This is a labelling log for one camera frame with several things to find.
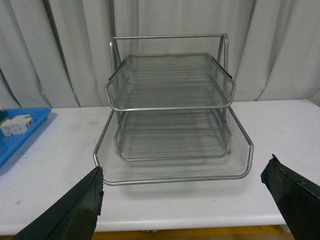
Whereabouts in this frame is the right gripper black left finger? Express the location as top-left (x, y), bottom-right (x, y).
top-left (13, 166), bottom-right (104, 240)

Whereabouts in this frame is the white curtain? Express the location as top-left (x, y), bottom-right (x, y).
top-left (0, 0), bottom-right (320, 108)

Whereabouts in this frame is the silver mesh tray rack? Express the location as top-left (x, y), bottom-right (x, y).
top-left (93, 33), bottom-right (254, 186)

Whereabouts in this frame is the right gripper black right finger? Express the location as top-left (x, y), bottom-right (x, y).
top-left (260, 155), bottom-right (320, 240)

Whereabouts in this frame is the white circuit breaker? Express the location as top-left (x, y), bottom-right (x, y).
top-left (0, 114), bottom-right (35, 136)

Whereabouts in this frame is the green knife switch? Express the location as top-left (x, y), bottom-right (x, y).
top-left (0, 105), bottom-right (8, 124)

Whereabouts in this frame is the blue plastic tray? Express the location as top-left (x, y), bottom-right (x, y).
top-left (0, 107), bottom-right (52, 167)

